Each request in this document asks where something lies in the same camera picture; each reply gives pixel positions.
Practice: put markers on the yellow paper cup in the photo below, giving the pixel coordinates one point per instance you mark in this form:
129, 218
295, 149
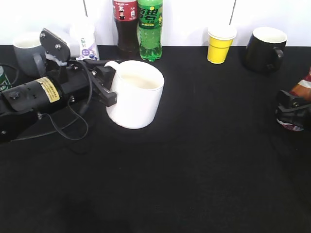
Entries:
220, 39

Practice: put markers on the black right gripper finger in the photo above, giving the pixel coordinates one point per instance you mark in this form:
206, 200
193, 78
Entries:
289, 101

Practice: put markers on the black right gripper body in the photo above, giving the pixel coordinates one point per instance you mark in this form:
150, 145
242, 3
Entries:
300, 118

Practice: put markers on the grey ceramic mug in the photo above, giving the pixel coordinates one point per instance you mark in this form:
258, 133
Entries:
30, 54

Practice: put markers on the cola bottle red label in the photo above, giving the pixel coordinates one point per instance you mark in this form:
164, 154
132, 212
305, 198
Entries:
125, 14

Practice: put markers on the brown coffee drink bottle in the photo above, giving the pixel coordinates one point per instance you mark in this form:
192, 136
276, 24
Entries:
302, 89

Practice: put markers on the black ceramic mug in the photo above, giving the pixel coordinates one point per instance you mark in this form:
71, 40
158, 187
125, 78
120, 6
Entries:
265, 50

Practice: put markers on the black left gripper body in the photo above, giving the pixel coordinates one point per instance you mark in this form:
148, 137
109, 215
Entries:
74, 84

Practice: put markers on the white ceramic mug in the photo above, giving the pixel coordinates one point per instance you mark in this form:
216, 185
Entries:
139, 87

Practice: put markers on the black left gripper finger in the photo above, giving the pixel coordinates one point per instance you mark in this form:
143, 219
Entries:
91, 64
100, 79

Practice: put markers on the water bottle green label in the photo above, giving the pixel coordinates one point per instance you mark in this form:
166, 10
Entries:
4, 81

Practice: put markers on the green sprite bottle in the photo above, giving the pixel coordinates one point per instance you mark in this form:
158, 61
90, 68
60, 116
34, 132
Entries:
150, 21

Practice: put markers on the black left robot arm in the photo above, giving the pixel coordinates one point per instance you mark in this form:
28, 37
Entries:
22, 106

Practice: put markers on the white yogurt drink bottle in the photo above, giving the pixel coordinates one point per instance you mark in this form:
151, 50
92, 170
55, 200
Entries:
84, 33

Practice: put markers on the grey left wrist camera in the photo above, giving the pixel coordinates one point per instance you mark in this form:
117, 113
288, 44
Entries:
59, 46

